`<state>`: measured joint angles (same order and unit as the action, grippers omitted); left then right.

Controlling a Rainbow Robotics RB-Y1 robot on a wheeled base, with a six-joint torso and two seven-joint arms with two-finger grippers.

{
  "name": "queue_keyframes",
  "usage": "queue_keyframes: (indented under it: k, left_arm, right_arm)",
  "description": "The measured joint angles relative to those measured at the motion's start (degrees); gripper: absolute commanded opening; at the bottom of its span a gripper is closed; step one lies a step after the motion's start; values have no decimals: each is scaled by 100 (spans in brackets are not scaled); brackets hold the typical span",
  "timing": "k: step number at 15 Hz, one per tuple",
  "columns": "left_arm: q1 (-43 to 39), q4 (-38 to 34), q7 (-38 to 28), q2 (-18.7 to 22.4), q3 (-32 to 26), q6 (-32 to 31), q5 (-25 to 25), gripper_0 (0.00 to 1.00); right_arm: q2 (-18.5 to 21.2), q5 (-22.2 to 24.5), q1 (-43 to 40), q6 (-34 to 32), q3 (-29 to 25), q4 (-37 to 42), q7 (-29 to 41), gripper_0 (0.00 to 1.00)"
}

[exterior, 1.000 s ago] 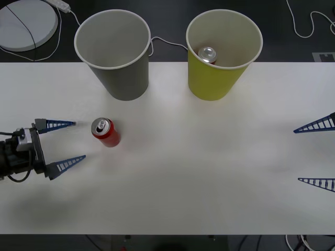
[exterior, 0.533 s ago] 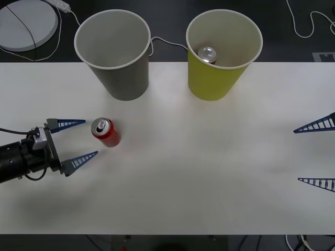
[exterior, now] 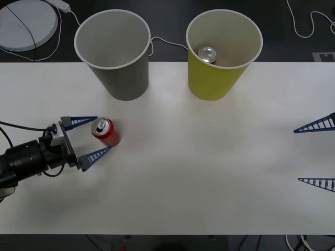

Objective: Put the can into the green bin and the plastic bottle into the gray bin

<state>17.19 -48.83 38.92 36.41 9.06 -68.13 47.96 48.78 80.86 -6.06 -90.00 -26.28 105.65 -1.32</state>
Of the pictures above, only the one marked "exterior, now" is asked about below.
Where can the grey patterned floor marker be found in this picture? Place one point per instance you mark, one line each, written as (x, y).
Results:
(323, 57)

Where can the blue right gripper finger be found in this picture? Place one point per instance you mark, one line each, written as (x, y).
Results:
(330, 125)
(330, 184)

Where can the white round disc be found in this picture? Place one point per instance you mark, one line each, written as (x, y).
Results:
(15, 28)

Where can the silver-topped drink can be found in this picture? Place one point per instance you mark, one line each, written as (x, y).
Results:
(207, 54)

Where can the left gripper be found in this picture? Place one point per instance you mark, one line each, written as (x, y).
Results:
(68, 153)

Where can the red drink can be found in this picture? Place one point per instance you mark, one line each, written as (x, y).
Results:
(108, 136)

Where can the white power strip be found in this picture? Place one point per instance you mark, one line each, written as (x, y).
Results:
(58, 3)

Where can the yellow-green plastic bin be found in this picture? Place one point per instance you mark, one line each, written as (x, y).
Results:
(209, 81)

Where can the grey plastic bin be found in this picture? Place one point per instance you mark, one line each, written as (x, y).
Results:
(123, 81)

